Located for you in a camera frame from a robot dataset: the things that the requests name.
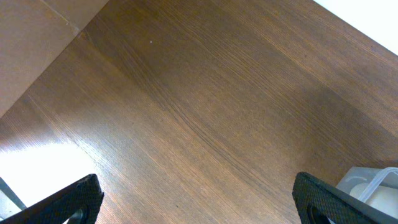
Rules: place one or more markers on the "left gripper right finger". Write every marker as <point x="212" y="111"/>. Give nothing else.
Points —
<point x="318" y="202"/>

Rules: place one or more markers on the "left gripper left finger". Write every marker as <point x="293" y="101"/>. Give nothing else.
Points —
<point x="79" y="203"/>

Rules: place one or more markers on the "clear plastic storage container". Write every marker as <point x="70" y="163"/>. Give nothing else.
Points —
<point x="375" y="187"/>

